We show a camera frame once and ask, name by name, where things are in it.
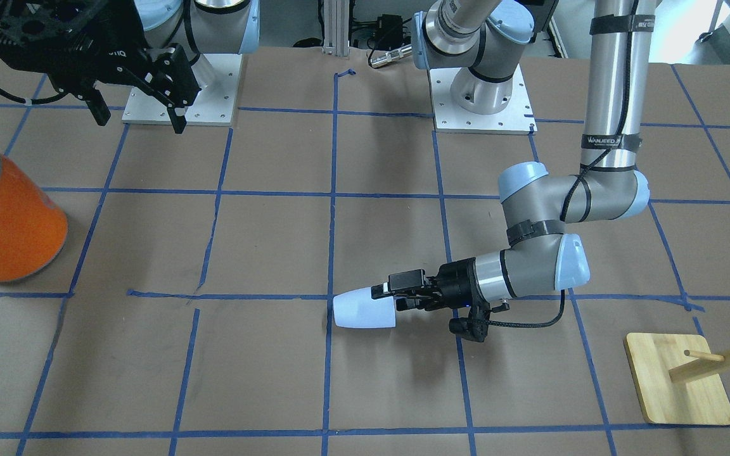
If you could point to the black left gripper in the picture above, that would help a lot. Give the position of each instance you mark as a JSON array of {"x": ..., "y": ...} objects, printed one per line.
[{"x": 459, "y": 279}]

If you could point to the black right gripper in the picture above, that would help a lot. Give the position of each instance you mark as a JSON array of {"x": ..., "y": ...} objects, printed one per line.
[{"x": 116, "y": 59}]

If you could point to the light blue plastic cup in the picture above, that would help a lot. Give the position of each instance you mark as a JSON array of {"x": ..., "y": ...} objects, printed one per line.
[{"x": 357, "y": 309}]

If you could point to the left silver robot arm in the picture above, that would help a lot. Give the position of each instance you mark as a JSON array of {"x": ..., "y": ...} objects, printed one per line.
[{"x": 484, "y": 41}]

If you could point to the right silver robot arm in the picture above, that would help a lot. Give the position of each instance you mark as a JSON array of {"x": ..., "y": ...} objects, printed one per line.
[{"x": 200, "y": 27}]

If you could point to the orange bin with grey lid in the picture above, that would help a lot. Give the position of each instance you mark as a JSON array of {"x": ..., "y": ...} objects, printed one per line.
[{"x": 33, "y": 229}]

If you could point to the wooden mug tree stand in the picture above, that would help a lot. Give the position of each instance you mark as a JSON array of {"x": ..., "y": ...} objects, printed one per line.
[{"x": 677, "y": 379}]

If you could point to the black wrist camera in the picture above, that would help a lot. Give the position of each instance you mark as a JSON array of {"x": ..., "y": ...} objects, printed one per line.
[{"x": 476, "y": 326}]

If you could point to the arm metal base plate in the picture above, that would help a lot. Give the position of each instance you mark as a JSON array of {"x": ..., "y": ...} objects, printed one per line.
[
  {"x": 464, "y": 104},
  {"x": 206, "y": 95}
]

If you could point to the aluminium frame post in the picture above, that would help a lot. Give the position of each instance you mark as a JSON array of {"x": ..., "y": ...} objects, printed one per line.
[{"x": 336, "y": 28}]

